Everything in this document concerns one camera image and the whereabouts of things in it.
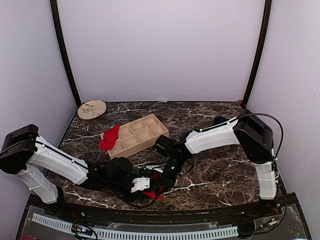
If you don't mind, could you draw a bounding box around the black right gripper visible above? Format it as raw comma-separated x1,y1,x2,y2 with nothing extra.
155,156,187,196

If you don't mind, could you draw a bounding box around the plain red sock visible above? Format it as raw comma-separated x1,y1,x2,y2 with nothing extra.
99,124,121,151

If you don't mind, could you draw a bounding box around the wooden compartment tray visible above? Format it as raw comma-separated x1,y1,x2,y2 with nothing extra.
105,114,169,159

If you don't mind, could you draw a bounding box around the red snowflake santa sock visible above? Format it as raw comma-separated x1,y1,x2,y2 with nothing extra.
142,172,164,200

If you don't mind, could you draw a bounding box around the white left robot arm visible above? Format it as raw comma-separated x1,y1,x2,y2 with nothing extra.
0,124,161,218

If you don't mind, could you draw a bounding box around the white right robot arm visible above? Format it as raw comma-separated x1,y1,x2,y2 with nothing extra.
154,109,278,217

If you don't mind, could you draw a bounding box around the dark blue mug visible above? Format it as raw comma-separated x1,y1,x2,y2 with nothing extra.
213,116,228,125

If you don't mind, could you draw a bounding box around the bird painted ceramic plate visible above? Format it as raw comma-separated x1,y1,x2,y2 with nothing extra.
77,100,107,120

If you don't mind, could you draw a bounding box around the black left camera cable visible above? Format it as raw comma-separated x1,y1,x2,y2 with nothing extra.
117,189,163,209

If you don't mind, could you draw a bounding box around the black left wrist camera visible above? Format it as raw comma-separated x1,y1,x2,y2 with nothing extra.
130,176,150,193

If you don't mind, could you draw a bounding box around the black front table rail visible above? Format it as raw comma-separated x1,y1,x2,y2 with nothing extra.
24,189,301,227

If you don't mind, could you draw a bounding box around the white slotted cable duct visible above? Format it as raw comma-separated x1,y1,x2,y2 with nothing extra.
31,213,239,240

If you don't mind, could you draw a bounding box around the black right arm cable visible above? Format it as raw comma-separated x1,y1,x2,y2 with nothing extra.
199,113,285,171

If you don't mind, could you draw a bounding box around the black right frame post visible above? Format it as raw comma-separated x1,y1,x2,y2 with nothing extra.
239,0,273,109

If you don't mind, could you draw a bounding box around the black frame post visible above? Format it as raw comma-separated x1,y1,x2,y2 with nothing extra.
239,0,273,109
49,0,82,107

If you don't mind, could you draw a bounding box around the black left frame post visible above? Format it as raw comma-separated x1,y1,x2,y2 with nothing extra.
49,0,82,107

